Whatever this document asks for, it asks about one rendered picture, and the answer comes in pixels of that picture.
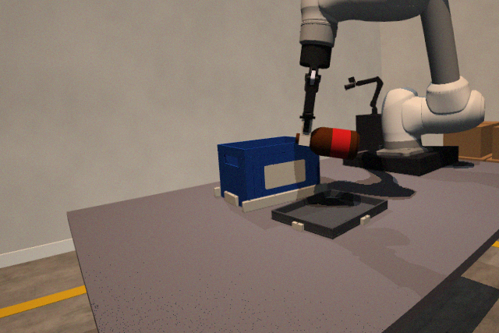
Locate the blue divided crate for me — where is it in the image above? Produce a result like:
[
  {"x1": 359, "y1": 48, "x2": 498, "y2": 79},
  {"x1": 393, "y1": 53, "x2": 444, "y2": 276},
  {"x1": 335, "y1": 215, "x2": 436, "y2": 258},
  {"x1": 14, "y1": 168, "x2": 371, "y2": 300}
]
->
[{"x1": 218, "y1": 136, "x2": 320, "y2": 207}]

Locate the brown bottle with red label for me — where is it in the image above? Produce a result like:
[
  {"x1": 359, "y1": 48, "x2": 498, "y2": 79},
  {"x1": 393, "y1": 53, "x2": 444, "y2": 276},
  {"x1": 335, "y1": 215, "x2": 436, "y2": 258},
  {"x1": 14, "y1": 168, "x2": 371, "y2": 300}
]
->
[{"x1": 310, "y1": 127, "x2": 359, "y2": 160}]

